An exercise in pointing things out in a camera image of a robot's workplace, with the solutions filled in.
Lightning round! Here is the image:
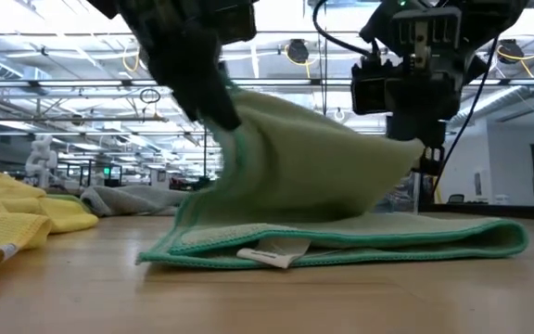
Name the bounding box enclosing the plain grey microfiber towel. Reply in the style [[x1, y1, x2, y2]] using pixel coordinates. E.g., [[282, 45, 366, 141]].
[[80, 185, 189, 218]]

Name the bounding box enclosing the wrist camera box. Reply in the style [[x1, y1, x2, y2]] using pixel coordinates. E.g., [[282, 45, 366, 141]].
[[210, 2, 258, 45], [350, 62, 388, 116]]

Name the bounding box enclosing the black hanging cable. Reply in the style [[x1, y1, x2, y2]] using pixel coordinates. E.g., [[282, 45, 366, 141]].
[[431, 36, 500, 196]]

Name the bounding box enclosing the white robot figure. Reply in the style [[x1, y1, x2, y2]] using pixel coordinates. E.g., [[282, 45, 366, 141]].
[[24, 134, 58, 189]]

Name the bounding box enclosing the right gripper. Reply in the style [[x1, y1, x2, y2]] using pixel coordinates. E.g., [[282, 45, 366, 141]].
[[386, 7, 463, 176]]

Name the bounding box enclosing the yellow microfiber towel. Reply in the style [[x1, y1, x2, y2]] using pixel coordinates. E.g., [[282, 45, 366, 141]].
[[0, 166, 100, 273]]

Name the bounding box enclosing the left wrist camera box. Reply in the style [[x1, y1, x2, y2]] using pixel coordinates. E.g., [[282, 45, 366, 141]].
[[210, 2, 258, 45]]

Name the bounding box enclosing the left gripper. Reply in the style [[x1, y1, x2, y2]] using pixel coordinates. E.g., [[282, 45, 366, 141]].
[[130, 13, 243, 132]]

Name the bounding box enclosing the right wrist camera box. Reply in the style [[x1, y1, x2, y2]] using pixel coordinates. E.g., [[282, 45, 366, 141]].
[[350, 62, 388, 116]]

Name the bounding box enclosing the pale green microfiber towel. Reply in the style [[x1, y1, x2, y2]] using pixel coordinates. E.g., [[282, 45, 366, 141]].
[[136, 87, 530, 270]]

